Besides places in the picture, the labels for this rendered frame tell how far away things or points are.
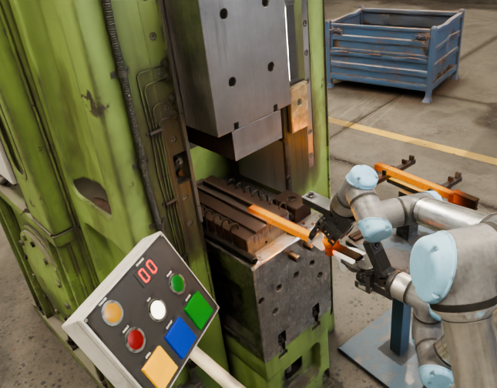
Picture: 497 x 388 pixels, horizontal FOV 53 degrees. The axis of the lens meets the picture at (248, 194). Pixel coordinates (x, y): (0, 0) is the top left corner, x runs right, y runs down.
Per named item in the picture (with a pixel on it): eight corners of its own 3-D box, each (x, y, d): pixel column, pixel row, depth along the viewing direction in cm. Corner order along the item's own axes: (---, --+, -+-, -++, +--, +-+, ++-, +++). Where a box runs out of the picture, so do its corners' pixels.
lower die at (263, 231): (290, 229, 177) (288, 209, 173) (248, 256, 166) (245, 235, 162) (214, 192, 205) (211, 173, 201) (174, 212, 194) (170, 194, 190)
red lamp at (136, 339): (149, 343, 117) (145, 330, 115) (132, 356, 115) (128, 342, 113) (142, 337, 119) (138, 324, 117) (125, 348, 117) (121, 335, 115)
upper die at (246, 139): (282, 137, 159) (280, 109, 154) (235, 161, 148) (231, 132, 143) (200, 110, 187) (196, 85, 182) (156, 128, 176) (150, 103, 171)
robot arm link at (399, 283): (403, 287, 131) (420, 271, 135) (387, 279, 134) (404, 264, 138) (401, 308, 135) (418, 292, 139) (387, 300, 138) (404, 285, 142)
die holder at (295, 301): (331, 308, 204) (329, 216, 181) (265, 364, 183) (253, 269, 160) (240, 253, 241) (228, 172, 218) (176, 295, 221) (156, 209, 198)
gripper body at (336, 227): (330, 248, 146) (347, 226, 137) (310, 227, 149) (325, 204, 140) (347, 236, 150) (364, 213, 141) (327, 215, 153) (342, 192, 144)
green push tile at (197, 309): (213, 310, 138) (197, 289, 135) (201, 330, 132) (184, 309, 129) (209, 312, 139) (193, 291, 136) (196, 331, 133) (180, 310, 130)
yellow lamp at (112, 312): (126, 317, 115) (122, 303, 113) (109, 329, 113) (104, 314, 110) (120, 311, 117) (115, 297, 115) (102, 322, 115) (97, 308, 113)
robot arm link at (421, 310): (439, 331, 128) (442, 306, 123) (401, 311, 135) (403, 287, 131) (455, 314, 132) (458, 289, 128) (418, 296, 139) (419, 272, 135)
